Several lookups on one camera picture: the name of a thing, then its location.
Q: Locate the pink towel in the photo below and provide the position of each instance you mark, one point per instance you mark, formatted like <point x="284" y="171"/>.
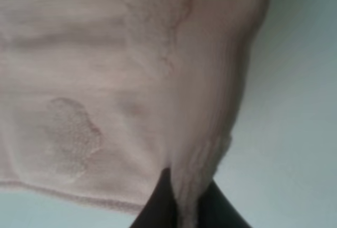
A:
<point x="101" y="99"/>

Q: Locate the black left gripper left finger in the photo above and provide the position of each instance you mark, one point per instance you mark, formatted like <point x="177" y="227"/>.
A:
<point x="160" y="211"/>

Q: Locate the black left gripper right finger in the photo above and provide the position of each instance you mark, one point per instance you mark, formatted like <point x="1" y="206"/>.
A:
<point x="215" y="211"/>

